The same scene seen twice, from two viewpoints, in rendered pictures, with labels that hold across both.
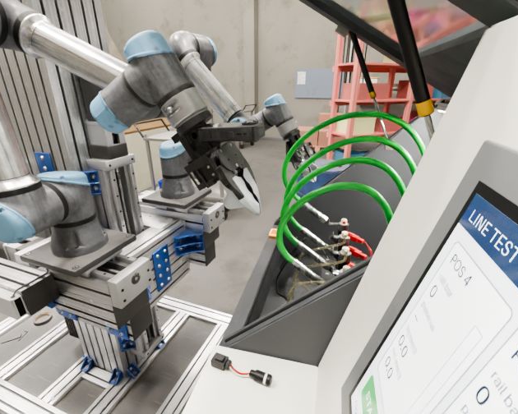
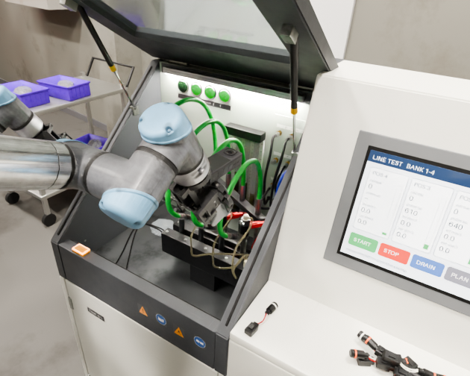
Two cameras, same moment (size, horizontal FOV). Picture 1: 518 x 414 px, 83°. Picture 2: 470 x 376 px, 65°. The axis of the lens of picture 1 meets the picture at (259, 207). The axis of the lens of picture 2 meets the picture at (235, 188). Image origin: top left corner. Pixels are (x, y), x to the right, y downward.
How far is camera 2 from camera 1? 79 cm
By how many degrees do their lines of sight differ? 66
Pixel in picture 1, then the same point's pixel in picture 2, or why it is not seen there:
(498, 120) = (361, 122)
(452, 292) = (381, 182)
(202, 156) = (215, 195)
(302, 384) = (278, 291)
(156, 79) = (195, 149)
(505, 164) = (378, 139)
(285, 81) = not seen: outside the picture
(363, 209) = not seen: hidden behind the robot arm
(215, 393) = (273, 339)
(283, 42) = not seen: outside the picture
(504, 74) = (351, 104)
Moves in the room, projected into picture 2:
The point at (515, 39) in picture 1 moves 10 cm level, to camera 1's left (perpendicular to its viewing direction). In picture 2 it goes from (348, 90) to (347, 102)
